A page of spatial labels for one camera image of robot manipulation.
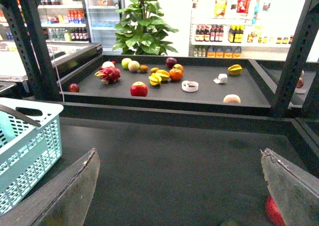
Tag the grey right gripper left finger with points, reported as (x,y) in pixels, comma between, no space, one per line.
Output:
(63,201)

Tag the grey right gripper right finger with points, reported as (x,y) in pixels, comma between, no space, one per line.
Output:
(294,190)

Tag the light blue plastic basket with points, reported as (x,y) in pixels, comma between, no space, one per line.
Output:
(27,152)

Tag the red fruit near finger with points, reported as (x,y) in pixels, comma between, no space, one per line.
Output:
(273,213)

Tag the small red apple left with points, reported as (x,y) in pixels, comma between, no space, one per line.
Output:
(73,87)

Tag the pale peach front right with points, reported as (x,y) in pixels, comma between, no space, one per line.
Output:
(232,98)

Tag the pink dragon fruit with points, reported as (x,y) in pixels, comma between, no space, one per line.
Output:
(108,74)

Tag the red apple front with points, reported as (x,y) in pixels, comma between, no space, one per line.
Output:
(139,89)

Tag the white tape roll tilted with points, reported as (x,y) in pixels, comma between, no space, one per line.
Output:
(221,79)

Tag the yellow starfruit right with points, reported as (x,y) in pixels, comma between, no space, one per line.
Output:
(235,70)

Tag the yellow starfruit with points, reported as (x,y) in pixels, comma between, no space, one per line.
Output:
(158,77)
(235,70)

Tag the black fruit display tray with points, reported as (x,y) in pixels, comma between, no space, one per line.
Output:
(251,86)

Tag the white pink onion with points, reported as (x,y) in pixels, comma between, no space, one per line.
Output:
(108,64)

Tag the pale round melon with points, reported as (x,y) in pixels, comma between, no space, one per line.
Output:
(133,66)

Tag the green apple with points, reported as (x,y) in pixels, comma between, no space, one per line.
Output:
(125,63)

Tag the yellow starfruit centre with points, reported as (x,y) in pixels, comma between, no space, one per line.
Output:
(158,77)

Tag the white tape roll flat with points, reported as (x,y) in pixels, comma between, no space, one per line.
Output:
(190,86)

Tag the brown kiwi left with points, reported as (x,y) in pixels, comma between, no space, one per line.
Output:
(144,68)

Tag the brown kiwi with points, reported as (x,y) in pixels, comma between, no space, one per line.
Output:
(154,70)
(144,68)

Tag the brown kiwi right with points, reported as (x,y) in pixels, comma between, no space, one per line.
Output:
(154,70)

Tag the orange persimmon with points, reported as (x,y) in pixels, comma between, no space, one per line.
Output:
(175,74)

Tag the dark purple plum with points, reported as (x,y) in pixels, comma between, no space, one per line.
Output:
(170,62)

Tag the white right store shelf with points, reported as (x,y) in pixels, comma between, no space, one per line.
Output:
(257,29)

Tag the green potted plant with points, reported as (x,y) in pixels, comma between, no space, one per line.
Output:
(142,30)

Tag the left drinks shelf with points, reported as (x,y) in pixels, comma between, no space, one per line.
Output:
(63,21)

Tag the glass door fridge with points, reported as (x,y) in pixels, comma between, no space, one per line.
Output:
(102,17)

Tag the black metal frame post right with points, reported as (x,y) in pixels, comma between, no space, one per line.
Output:
(304,37)

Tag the black metal frame post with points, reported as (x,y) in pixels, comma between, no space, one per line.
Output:
(24,23)
(304,37)

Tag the black metal frame post left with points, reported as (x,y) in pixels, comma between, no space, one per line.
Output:
(24,23)

